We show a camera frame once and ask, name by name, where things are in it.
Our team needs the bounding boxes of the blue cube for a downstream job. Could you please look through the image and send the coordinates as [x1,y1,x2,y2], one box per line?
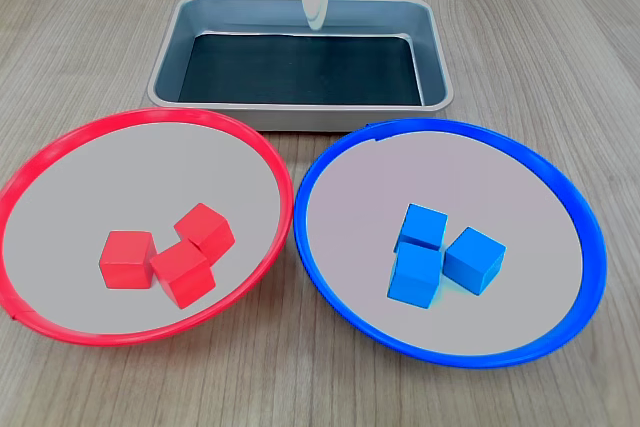
[393,203,449,253]
[443,226,507,297]
[387,241,445,309]

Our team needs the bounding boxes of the white plate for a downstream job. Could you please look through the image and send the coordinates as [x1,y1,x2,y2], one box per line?
[293,117,608,369]
[0,106,295,347]

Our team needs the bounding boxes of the red cube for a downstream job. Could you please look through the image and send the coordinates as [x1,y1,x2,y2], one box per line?
[98,229,157,291]
[173,202,236,264]
[149,240,217,310]

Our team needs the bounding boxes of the black mat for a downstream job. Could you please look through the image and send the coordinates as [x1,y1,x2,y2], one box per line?
[178,32,425,107]

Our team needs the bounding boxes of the steel tray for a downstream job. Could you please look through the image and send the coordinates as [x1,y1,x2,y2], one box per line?
[147,0,455,133]

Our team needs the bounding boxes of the white plate, blue rim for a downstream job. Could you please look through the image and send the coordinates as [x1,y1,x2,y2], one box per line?
[293,117,608,369]

